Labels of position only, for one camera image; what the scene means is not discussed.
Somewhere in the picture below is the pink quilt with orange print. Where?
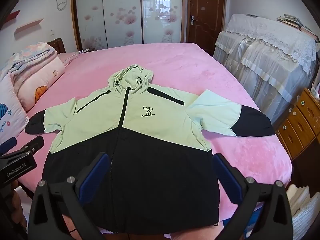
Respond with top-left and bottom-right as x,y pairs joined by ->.
11,55 -> 66,112

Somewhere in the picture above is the floral sliding door wardrobe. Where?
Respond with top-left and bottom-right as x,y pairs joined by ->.
71,0 -> 190,53

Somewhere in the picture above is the cartoon print pillow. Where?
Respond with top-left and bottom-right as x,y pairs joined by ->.
0,74 -> 30,145

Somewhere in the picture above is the green and black hooded jacket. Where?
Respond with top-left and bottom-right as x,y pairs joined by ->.
24,65 -> 275,233

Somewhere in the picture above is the brown wooden door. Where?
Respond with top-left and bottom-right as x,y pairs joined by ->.
187,0 -> 225,57

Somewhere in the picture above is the pink ruffled pillow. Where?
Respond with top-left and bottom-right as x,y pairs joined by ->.
61,51 -> 83,67

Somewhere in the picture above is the pink bed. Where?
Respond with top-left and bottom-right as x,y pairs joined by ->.
25,42 -> 293,240

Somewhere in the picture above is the red wall shelf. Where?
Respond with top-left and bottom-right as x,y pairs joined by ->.
5,10 -> 21,23

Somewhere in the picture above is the person's left hand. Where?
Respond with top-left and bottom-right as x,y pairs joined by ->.
10,187 -> 28,228

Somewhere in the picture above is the pink wall shelf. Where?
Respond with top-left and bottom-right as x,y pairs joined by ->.
14,18 -> 44,34

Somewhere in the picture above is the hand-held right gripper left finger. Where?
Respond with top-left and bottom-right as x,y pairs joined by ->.
28,152 -> 110,240

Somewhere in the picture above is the white knit cloth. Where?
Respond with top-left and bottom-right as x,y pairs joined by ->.
286,184 -> 320,240

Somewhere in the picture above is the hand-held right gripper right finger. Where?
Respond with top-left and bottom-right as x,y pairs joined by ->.
214,152 -> 293,240

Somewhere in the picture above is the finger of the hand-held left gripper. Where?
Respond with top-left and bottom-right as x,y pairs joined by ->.
0,137 -> 17,155
20,135 -> 45,153

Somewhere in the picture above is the wooden drawer cabinet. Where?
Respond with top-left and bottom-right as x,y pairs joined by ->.
275,87 -> 320,161

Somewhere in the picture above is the floral folded quilt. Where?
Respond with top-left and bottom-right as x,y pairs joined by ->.
0,42 -> 58,85

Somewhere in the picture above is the white lace covered furniture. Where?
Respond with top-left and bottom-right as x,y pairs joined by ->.
213,13 -> 320,120

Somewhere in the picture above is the stack of books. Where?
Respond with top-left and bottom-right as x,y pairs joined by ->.
276,14 -> 319,43

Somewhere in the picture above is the dark wooden headboard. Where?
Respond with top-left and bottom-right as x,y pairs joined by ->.
46,38 -> 67,54

